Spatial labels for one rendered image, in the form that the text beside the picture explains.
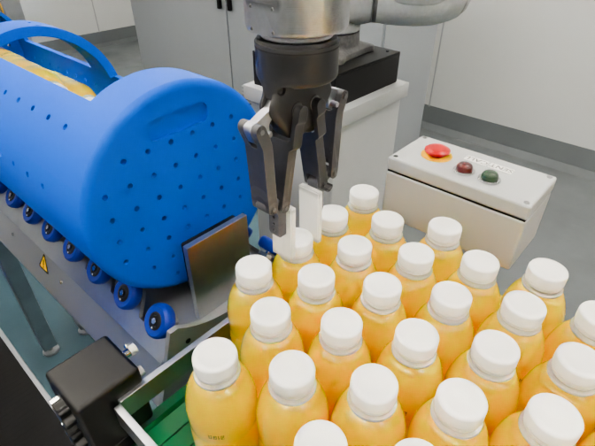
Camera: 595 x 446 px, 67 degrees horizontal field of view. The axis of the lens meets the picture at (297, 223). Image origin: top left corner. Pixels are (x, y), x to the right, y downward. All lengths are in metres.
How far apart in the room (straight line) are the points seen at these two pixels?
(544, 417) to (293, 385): 0.19
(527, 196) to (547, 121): 2.75
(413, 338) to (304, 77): 0.25
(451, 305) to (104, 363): 0.36
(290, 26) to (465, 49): 3.10
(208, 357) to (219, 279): 0.24
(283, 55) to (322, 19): 0.04
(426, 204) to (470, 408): 0.34
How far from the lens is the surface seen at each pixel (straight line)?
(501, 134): 3.47
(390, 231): 0.55
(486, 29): 3.38
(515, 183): 0.65
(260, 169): 0.42
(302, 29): 0.38
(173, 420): 0.60
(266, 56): 0.40
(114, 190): 0.54
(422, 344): 0.42
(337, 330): 0.42
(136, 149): 0.53
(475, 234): 0.65
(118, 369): 0.53
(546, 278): 0.53
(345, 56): 1.16
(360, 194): 0.61
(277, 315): 0.43
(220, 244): 0.60
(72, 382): 0.53
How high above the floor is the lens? 1.40
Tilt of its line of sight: 35 degrees down
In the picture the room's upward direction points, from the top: straight up
